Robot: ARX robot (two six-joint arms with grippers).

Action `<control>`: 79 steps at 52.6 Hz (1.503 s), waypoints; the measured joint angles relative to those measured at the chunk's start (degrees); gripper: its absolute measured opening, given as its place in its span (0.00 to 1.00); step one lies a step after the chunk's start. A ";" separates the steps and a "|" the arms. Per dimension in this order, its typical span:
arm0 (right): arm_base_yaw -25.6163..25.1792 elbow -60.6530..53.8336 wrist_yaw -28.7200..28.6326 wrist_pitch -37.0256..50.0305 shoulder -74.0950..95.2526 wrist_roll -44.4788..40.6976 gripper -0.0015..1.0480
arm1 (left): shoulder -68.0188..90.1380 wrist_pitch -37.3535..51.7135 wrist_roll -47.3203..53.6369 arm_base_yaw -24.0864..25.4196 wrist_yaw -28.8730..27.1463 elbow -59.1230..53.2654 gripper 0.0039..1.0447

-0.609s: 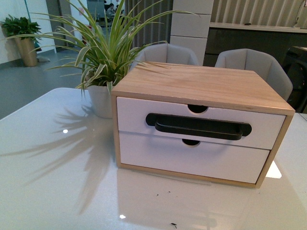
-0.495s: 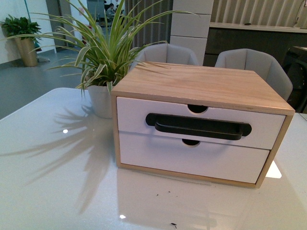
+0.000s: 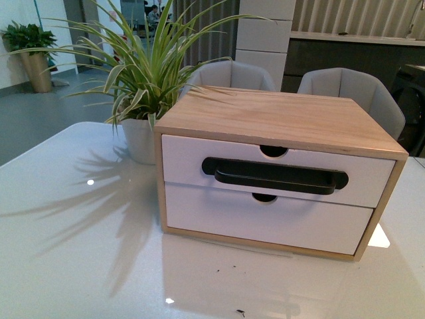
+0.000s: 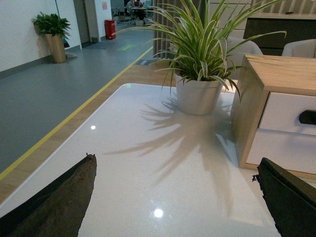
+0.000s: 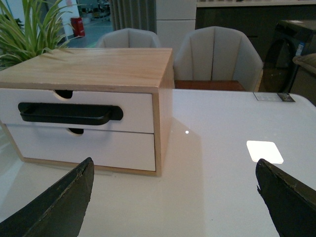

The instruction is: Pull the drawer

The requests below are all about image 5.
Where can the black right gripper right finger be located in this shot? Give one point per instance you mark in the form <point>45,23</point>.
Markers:
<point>291,203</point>

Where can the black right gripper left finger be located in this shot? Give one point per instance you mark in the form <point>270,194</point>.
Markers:
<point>57,212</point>

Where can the black metal drawer handle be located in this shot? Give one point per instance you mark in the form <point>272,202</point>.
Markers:
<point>82,114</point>

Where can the white drawer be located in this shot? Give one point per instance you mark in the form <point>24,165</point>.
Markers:
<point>106,148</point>
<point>137,108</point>

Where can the table label sticker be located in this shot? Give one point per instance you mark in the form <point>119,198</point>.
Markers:
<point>276,97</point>

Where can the right beige upholstered chair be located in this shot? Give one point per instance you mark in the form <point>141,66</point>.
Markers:
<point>216,54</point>

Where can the beige upholstered chair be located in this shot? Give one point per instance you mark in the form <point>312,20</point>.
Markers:
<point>129,38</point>
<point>216,54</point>

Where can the left beige upholstered chair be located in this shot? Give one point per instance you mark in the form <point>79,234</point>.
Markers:
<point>129,38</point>

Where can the green spider plant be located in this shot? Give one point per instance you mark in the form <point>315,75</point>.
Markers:
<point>40,31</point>

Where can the dark kitchen counter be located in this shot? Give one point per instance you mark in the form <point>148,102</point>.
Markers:
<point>257,19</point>

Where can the red fire extinguisher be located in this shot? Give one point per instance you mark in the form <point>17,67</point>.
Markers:
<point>78,28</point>

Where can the white cabinet column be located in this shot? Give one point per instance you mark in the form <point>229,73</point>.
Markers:
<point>174,19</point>

